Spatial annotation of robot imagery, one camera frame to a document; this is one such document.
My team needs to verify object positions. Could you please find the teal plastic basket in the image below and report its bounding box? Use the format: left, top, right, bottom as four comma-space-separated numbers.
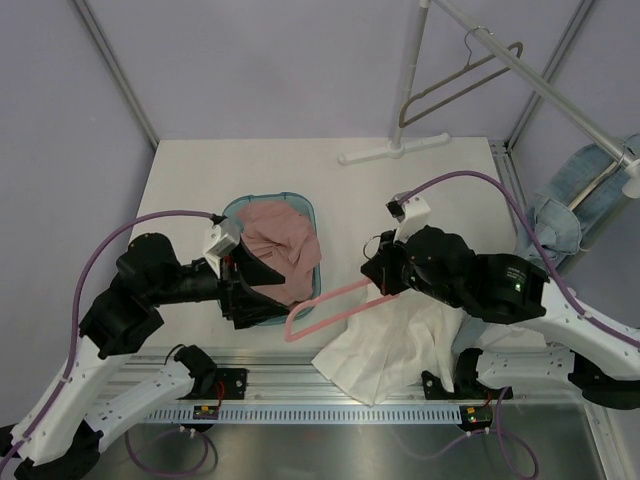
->
223, 192, 322, 327

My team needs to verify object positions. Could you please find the white pleated skirt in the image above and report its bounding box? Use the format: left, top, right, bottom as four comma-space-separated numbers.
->
312, 292, 466, 406

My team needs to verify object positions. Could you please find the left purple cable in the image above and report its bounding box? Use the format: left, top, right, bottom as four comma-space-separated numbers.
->
0, 210, 221, 461

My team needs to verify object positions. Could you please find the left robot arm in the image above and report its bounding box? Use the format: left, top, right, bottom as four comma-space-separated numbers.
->
1, 233, 288, 479

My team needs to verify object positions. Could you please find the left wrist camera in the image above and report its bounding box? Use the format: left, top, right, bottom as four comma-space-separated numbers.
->
202, 218, 241, 278

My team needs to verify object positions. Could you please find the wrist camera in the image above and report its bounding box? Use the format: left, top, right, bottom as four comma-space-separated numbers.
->
202, 218, 241, 278
386, 193, 431, 243

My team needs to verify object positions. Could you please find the pink skirt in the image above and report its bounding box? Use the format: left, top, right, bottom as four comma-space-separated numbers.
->
237, 201, 322, 308

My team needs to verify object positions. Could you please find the white slotted cable duct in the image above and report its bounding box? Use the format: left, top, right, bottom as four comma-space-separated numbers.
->
143, 405, 462, 425

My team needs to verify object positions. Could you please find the grey clothes hanger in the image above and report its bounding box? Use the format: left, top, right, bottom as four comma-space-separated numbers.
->
398, 27, 525, 129

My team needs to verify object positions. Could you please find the pink clothes hanger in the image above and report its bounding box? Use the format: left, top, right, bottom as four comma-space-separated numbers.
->
284, 276, 398, 343

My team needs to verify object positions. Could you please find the aluminium mounting rail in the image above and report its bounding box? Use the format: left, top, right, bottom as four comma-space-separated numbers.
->
124, 347, 576, 407

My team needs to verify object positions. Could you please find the white clothes rack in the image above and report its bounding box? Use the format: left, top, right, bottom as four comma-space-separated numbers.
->
314, 1, 639, 190

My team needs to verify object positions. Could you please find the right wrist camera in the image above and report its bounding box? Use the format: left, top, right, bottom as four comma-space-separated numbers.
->
386, 193, 431, 243

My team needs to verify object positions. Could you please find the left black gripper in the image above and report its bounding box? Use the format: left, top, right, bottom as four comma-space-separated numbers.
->
149, 234, 291, 327

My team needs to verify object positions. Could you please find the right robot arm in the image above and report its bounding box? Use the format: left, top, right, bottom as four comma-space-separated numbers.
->
360, 226, 639, 410

